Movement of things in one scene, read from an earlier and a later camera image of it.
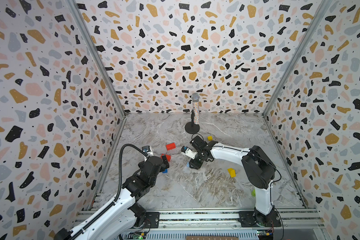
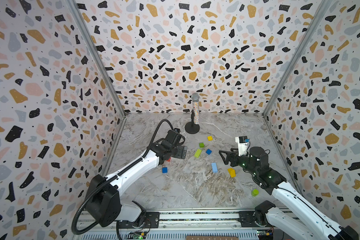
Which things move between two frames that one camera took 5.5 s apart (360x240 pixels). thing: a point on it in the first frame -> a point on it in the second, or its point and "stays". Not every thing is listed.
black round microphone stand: (190, 127) stays
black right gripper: (198, 152) -> (234, 157)
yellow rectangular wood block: (232, 172) stays
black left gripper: (165, 163) -> (182, 151)
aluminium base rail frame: (297, 224) stays
